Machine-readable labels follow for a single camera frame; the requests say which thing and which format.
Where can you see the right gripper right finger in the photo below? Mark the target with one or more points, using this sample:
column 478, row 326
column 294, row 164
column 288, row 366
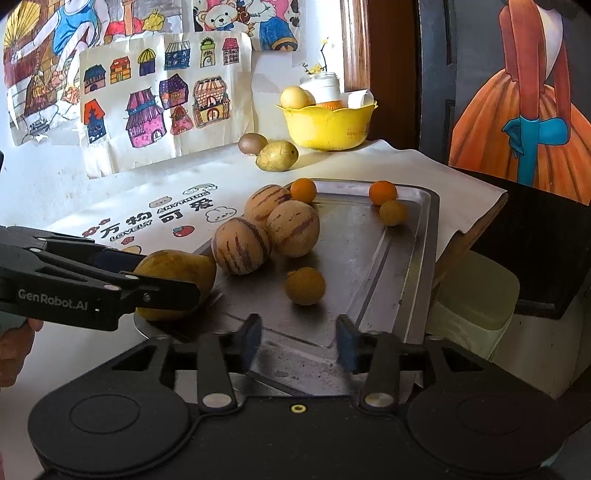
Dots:
column 382, row 357

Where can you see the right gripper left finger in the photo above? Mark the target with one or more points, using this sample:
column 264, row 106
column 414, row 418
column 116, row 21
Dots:
column 214, row 356

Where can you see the brownish round pear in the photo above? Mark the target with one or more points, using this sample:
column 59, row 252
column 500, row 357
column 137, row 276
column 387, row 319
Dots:
column 305, row 286

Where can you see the striped pepino melon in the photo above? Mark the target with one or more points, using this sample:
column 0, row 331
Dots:
column 240, row 247
column 294, row 228
column 262, row 202

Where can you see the small brown kiwi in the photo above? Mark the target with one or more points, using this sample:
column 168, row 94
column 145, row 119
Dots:
column 393, row 213

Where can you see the striped pepino melon front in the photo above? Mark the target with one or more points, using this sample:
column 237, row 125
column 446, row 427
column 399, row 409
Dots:
column 294, row 228

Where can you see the small orange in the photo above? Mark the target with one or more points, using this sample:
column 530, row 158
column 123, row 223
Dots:
column 303, row 190
column 382, row 191

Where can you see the striped pepino melon back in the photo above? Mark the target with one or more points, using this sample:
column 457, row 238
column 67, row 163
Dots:
column 262, row 202

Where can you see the green pear back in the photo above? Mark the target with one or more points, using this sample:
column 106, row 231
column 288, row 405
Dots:
column 277, row 156

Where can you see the brown kiwi fruit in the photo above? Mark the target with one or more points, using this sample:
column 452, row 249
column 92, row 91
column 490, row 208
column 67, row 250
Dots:
column 252, row 143

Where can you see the person's left hand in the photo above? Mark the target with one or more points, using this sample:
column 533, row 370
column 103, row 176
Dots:
column 15, row 346

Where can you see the metal baking tray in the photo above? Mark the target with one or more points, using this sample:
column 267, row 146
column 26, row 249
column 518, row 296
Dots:
column 380, row 277

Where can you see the pale green plastic container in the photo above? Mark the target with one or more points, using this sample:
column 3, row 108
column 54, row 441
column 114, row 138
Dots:
column 475, row 304

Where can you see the white printed table mat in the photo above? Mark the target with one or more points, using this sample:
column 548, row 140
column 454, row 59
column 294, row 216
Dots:
column 176, row 204

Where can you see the houses drawing paper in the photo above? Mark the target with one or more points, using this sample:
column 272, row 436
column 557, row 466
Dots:
column 144, row 100

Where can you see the yellow plastic bowl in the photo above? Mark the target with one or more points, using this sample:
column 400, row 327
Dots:
column 318, row 128

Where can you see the white folded paper in bowl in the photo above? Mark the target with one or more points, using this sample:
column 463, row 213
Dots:
column 359, row 99

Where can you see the yellow apple in bowl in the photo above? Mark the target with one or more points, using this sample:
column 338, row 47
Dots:
column 295, row 97

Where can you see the white jar with flowers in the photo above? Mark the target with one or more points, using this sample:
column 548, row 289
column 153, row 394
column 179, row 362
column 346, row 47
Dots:
column 321, row 84

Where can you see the girl in orange dress painting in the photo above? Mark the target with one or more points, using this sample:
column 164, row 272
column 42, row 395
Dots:
column 522, row 125

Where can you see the brown wooden door frame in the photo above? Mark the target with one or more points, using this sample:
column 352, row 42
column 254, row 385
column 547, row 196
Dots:
column 382, row 53

